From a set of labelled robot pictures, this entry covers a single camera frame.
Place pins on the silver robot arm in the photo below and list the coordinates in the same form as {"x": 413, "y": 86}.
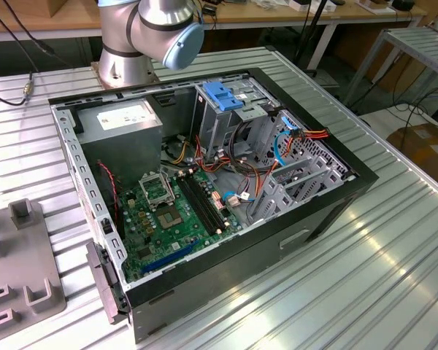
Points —
{"x": 149, "y": 22}

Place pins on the silver disk bay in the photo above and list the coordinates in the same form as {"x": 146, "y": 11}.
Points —
{"x": 306, "y": 182}

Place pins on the black RAM slot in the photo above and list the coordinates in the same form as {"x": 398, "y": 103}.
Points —
{"x": 195, "y": 206}
{"x": 200, "y": 205}
{"x": 210, "y": 201}
{"x": 205, "y": 203}

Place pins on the silver optical drive cage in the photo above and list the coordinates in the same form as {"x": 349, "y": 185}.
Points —
{"x": 211, "y": 127}

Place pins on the CPU socket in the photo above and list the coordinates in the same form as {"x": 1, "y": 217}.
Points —
{"x": 169, "y": 218}

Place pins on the green motherboard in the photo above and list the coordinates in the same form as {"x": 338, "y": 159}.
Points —
{"x": 175, "y": 237}

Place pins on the blue plastic drive latch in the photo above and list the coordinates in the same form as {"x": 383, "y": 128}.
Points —
{"x": 219, "y": 96}

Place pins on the blue expansion slot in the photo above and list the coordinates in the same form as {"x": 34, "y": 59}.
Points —
{"x": 171, "y": 257}

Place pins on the grey power supply unit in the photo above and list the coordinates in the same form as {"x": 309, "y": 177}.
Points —
{"x": 120, "y": 153}

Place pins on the black PC case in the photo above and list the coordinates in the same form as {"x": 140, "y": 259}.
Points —
{"x": 241, "y": 277}

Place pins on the grey card retention latch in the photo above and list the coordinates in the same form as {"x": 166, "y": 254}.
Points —
{"x": 102, "y": 280}

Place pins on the black power adapter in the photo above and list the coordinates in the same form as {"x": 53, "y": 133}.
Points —
{"x": 209, "y": 9}

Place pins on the brown box white label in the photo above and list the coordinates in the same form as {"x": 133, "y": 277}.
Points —
{"x": 423, "y": 146}

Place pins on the long wooden desk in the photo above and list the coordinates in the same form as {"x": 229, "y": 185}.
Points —
{"x": 350, "y": 14}

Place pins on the grey parts rack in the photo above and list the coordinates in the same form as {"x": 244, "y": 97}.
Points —
{"x": 18, "y": 262}

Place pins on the plain brown cardboard box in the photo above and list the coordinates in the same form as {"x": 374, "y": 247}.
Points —
{"x": 69, "y": 7}

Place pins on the metal slat side table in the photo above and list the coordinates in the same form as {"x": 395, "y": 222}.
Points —
{"x": 423, "y": 43}

